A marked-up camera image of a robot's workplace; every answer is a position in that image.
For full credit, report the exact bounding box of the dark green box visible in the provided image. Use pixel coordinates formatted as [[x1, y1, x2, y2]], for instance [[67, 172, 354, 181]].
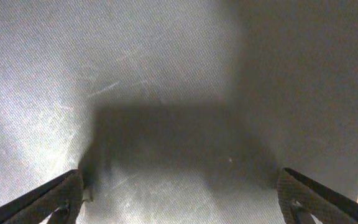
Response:
[[0, 1, 358, 223]]

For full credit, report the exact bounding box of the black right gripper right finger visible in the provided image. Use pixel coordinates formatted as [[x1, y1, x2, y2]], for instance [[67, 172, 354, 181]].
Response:
[[277, 167, 358, 224]]

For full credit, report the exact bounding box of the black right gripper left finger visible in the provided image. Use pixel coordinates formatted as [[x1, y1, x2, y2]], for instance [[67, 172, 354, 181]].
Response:
[[0, 169, 83, 223]]

